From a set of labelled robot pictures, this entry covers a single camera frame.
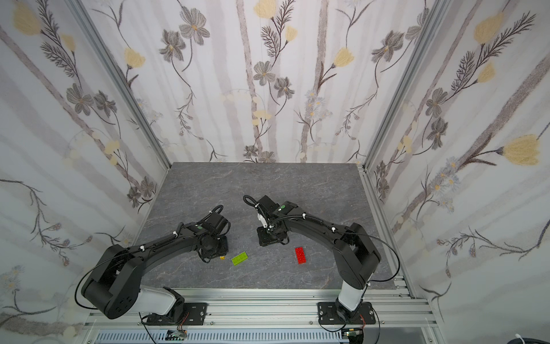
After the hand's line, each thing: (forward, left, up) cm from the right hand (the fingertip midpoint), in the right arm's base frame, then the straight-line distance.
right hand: (266, 236), depth 83 cm
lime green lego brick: (-7, +11, -9) cm, 15 cm away
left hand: (-3, +16, -9) cm, 18 cm away
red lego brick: (-5, -14, -7) cm, 16 cm away
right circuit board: (-31, -32, -8) cm, 45 cm away
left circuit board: (-33, +28, -8) cm, 44 cm away
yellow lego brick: (-6, +18, -9) cm, 21 cm away
